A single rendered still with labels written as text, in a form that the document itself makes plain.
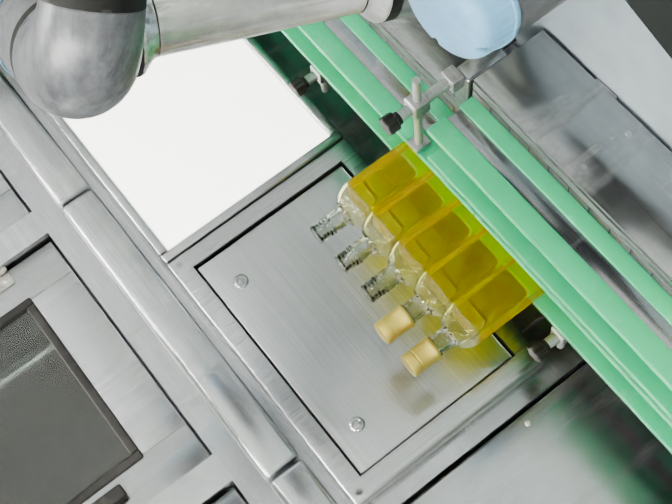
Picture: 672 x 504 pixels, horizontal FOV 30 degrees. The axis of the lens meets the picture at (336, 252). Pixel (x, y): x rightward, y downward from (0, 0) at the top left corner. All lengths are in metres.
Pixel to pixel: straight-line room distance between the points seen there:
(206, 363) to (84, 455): 0.22
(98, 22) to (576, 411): 0.98
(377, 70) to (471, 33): 0.56
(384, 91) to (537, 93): 0.25
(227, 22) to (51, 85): 0.23
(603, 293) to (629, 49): 0.30
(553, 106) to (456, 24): 0.40
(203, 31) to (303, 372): 0.66
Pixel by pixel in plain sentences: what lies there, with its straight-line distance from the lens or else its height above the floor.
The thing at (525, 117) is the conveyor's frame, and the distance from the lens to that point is 1.65.
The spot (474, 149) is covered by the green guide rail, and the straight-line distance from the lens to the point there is 1.64.
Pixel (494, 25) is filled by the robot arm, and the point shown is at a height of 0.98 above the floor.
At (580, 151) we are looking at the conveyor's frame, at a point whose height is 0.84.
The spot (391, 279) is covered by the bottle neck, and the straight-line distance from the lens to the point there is 1.70.
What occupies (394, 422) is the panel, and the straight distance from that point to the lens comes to 1.77.
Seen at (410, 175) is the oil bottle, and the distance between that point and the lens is 1.75.
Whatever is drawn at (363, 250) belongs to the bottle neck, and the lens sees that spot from 1.72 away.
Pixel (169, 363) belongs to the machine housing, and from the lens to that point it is 1.87.
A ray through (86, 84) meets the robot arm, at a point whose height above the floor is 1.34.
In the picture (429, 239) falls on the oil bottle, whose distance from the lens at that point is 1.70.
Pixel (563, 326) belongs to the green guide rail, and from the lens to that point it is 1.73.
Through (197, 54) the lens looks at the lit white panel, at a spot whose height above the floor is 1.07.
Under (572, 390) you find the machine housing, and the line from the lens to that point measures 1.83.
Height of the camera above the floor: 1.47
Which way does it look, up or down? 11 degrees down
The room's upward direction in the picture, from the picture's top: 126 degrees counter-clockwise
